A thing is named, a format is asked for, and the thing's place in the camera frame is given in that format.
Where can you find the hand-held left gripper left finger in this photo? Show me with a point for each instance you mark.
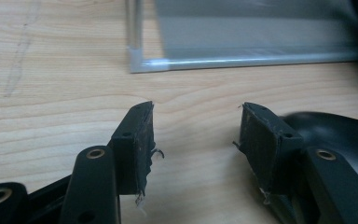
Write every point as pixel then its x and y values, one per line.
pixel 130 149

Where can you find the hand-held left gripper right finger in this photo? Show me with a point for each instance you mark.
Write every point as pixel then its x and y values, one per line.
pixel 270 146

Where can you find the grey metal-framed clear box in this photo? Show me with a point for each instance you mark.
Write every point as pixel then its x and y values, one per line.
pixel 230 34

